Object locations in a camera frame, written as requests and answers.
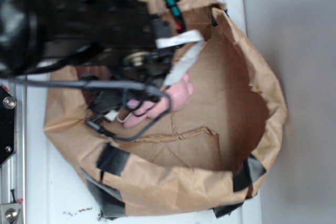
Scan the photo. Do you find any pink plush bunny toy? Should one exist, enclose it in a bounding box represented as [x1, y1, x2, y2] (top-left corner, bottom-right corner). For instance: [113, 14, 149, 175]
[123, 73, 194, 129]

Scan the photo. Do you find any aluminium extrusion rail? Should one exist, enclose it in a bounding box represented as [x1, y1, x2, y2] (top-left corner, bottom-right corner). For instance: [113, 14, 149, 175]
[1, 79, 26, 223]

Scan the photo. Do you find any brown paper bag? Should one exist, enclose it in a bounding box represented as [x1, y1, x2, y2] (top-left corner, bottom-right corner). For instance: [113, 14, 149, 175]
[44, 0, 287, 218]

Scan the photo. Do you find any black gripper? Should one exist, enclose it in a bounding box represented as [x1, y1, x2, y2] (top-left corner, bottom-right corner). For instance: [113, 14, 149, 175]
[89, 19, 205, 115]

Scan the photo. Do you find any metal corner bracket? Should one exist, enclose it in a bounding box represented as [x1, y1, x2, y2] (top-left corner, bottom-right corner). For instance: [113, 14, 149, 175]
[1, 203, 23, 224]

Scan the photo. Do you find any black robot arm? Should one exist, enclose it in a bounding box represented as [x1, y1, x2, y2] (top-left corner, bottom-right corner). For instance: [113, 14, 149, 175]
[1, 0, 203, 118]

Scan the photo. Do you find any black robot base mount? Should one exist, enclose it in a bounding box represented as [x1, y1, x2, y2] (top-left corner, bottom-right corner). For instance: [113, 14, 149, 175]
[0, 85, 17, 167]

